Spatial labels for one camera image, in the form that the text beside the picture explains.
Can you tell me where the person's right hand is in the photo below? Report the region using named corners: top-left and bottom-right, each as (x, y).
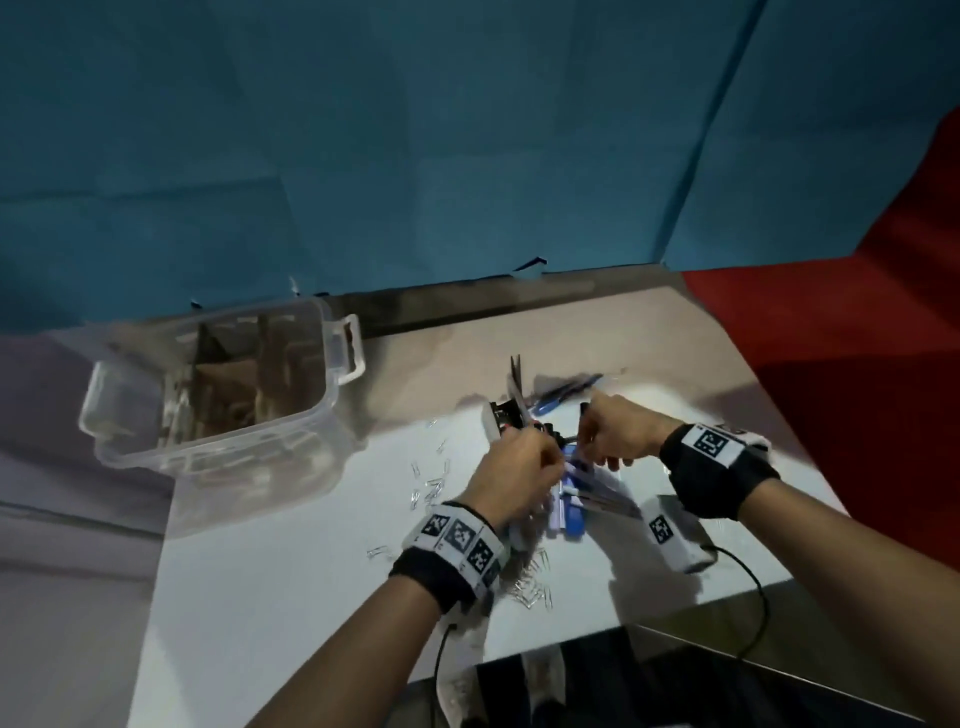
top-left (577, 393), bottom-right (685, 474)

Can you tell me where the person's left hand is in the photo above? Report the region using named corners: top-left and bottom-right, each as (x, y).
top-left (453, 425), bottom-right (568, 538)

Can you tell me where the dark blue pen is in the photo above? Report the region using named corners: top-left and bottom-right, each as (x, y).
top-left (532, 373), bottom-right (605, 418)

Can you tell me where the pile of silver paper clips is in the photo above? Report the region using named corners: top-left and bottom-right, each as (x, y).
top-left (365, 419), bottom-right (556, 613)

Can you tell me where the clear plastic storage box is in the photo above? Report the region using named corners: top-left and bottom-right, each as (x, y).
top-left (78, 296), bottom-right (367, 481)

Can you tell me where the person's left forearm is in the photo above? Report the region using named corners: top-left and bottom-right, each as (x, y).
top-left (247, 573), bottom-right (444, 728)

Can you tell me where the person's right forearm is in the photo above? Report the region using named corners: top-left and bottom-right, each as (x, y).
top-left (738, 479), bottom-right (960, 728)

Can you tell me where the black wristband with marker tags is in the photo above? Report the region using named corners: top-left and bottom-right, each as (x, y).
top-left (658, 423), bottom-right (781, 523)
top-left (388, 500), bottom-right (511, 615)

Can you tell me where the white shoe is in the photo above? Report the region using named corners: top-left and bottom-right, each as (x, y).
top-left (438, 667), bottom-right (481, 728)
top-left (522, 644), bottom-right (568, 710)

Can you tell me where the red object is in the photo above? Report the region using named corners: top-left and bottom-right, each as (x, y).
top-left (680, 108), bottom-right (960, 571)

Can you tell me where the brown cardboard divider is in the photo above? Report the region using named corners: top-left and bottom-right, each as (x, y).
top-left (161, 314), bottom-right (324, 444)

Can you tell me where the blue backdrop cloth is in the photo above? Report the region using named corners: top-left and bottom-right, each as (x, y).
top-left (0, 0), bottom-right (960, 335)

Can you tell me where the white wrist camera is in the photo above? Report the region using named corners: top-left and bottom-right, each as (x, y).
top-left (638, 494), bottom-right (718, 575)

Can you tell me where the black camera cable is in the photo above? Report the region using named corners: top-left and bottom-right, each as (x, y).
top-left (701, 545), bottom-right (772, 661)
top-left (431, 622), bottom-right (459, 728)

